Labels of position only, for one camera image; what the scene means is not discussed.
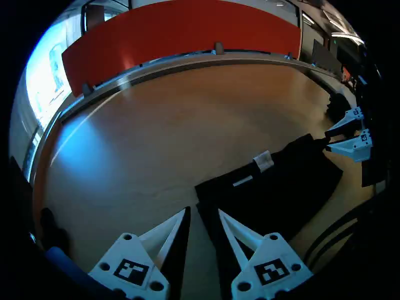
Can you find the stack of black towels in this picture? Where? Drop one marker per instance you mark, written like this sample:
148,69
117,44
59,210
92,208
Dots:
337,107

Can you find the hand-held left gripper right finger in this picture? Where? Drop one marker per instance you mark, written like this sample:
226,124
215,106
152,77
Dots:
265,259

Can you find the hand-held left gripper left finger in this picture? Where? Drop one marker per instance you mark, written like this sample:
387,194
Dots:
137,250

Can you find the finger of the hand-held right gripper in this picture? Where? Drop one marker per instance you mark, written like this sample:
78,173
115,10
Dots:
354,147
348,118

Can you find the red desk screen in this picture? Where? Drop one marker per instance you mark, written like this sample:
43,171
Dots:
175,40

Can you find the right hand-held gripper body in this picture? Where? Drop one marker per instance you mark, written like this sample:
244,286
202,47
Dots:
373,103

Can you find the black towel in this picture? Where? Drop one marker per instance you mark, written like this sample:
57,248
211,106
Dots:
268,193

